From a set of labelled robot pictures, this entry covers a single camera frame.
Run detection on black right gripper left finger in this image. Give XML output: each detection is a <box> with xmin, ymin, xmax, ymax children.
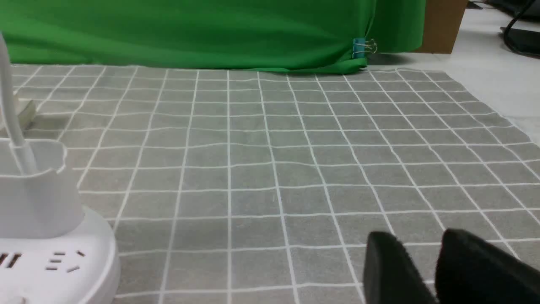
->
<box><xmin>363</xmin><ymin>231</ymin><xmax>437</xmax><ymax>304</ymax></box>

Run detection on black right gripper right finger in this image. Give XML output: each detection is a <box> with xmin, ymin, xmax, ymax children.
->
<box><xmin>435</xmin><ymin>228</ymin><xmax>540</xmax><ymax>304</ymax></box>

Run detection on white desk lamp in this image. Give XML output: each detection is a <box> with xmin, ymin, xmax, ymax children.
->
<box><xmin>0</xmin><ymin>40</ymin><xmax>120</xmax><ymax>304</ymax></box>

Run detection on grey checked tablecloth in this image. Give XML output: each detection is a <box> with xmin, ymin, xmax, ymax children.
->
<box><xmin>12</xmin><ymin>65</ymin><xmax>540</xmax><ymax>304</ymax></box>

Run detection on black cable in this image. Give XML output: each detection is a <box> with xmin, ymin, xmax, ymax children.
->
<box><xmin>502</xmin><ymin>0</ymin><xmax>540</xmax><ymax>57</ymax></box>

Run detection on blue binder clip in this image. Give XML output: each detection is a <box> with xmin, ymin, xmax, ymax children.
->
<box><xmin>351</xmin><ymin>37</ymin><xmax>378</xmax><ymax>59</ymax></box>

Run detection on green backdrop cloth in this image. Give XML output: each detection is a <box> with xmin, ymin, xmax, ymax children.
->
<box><xmin>0</xmin><ymin>0</ymin><xmax>426</xmax><ymax>74</ymax></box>

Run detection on brown cardboard box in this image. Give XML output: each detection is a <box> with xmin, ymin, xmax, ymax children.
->
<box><xmin>415</xmin><ymin>0</ymin><xmax>468</xmax><ymax>54</ymax></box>

